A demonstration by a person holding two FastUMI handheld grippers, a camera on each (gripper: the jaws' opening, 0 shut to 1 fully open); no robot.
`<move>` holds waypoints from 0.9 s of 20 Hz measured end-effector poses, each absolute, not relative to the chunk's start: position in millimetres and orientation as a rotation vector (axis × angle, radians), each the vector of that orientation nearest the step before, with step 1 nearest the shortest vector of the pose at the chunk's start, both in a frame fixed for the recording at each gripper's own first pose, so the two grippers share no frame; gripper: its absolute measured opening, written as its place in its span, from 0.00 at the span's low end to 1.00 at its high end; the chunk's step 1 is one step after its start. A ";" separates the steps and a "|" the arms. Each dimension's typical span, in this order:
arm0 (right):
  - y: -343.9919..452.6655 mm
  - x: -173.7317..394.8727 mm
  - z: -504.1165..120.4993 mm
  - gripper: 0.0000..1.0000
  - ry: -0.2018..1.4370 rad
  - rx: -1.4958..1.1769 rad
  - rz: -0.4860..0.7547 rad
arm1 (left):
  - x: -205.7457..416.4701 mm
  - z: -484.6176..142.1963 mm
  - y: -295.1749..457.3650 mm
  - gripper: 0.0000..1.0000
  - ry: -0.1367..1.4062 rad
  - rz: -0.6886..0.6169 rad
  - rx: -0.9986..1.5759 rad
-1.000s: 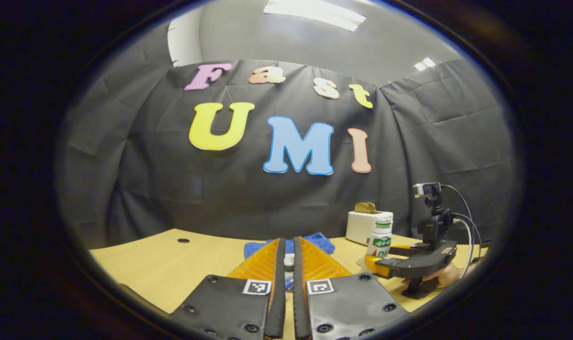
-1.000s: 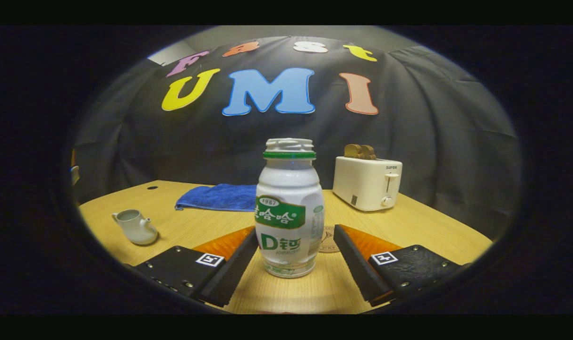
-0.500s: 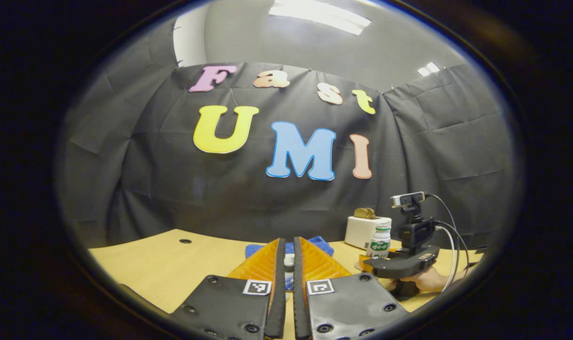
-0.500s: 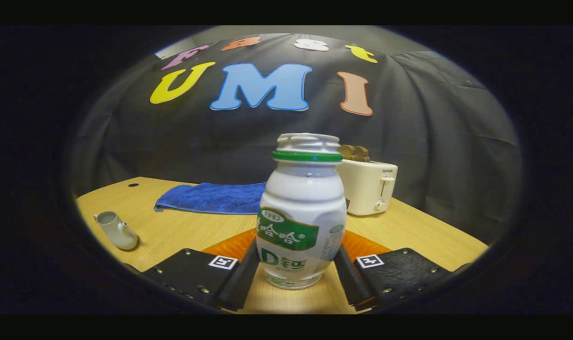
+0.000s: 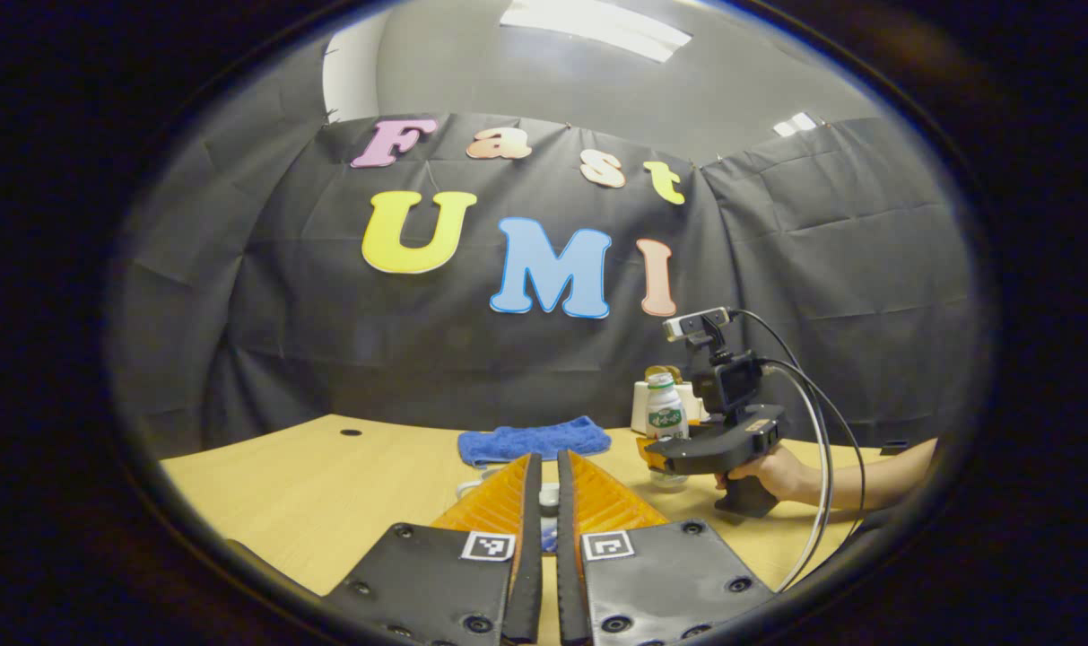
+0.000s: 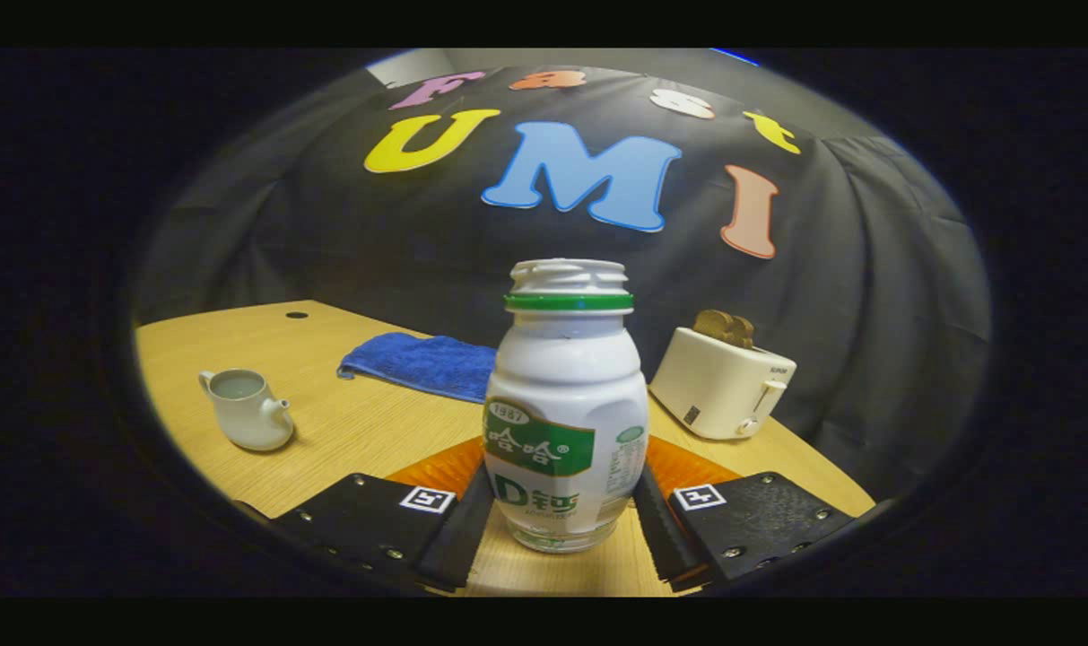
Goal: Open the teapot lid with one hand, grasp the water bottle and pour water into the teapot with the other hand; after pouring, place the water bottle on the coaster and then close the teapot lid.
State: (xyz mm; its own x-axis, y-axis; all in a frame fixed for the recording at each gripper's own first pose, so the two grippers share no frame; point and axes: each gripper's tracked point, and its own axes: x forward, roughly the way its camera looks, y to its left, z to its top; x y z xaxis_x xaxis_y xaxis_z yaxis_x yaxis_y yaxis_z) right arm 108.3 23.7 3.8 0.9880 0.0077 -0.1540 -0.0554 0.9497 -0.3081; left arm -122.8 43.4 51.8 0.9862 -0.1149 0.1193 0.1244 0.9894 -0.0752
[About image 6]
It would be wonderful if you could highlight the white teacup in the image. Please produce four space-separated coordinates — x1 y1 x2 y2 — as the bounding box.
198 368 295 452

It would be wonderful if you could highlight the blue towel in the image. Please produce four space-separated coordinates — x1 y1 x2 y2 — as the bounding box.
336 332 498 405

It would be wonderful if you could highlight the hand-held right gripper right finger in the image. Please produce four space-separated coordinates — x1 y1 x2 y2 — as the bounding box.
631 435 867 593

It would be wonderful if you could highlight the black backdrop cloth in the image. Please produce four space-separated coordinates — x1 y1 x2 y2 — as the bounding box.
131 63 993 503

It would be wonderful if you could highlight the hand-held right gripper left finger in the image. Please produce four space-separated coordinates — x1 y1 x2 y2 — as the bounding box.
234 437 500 595

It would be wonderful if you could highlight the white green-label water bottle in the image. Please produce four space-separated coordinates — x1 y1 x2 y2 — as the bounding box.
483 258 650 554

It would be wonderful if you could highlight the white toaster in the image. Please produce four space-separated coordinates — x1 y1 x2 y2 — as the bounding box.
648 327 797 441

